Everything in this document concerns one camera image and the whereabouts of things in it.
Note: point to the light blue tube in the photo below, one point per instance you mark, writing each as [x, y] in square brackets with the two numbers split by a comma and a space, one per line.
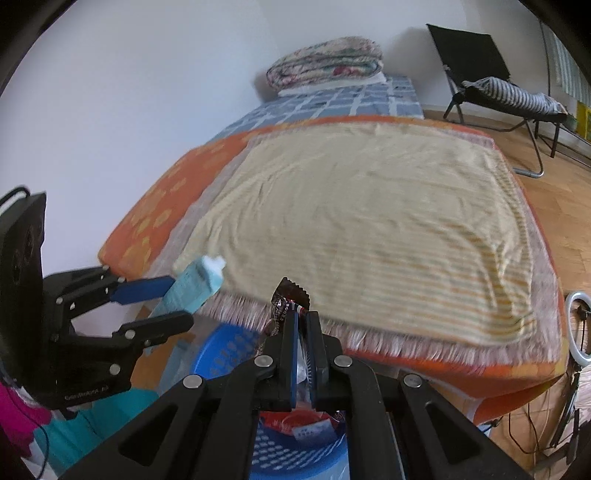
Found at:
[194, 286]

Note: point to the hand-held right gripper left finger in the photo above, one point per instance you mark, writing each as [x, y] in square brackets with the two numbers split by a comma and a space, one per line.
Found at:
[292, 364]

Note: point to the orange floral bed sheet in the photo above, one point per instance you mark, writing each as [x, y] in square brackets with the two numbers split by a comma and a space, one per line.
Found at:
[157, 217]

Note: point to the teal cloth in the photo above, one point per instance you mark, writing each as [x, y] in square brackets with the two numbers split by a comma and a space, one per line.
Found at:
[115, 410]

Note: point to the blue checked bed sheet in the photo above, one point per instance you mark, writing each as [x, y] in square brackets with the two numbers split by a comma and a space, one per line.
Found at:
[332, 104]

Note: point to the striped blanket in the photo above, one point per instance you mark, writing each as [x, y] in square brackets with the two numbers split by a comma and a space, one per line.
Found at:
[369, 221]

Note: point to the green striped towel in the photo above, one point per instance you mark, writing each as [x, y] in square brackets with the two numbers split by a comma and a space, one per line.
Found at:
[572, 69]

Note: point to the blue plastic basket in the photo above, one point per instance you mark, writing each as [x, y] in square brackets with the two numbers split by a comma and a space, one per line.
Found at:
[226, 350]

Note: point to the black tripod stand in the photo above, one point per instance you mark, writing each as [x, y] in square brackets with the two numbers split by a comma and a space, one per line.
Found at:
[570, 406]

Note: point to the folded floral quilt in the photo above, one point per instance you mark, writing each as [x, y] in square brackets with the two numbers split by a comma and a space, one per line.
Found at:
[323, 62]

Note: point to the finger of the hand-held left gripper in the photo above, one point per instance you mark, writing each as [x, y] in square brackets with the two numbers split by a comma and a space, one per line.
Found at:
[147, 287]
[161, 325]

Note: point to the striped cloth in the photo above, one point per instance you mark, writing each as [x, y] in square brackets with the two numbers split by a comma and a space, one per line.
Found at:
[512, 97]

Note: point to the yellow green box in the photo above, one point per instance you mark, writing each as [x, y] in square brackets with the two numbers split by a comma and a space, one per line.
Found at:
[584, 120]

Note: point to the black folding chair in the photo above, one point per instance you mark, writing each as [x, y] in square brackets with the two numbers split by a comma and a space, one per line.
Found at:
[466, 50]

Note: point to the dark snack wrapper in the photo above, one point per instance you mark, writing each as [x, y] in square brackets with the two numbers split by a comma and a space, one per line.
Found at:
[286, 300]

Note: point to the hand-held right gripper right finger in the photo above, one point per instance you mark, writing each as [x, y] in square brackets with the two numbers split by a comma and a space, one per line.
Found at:
[315, 364]

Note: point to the pink cloth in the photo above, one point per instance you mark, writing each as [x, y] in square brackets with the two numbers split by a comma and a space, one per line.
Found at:
[18, 415]

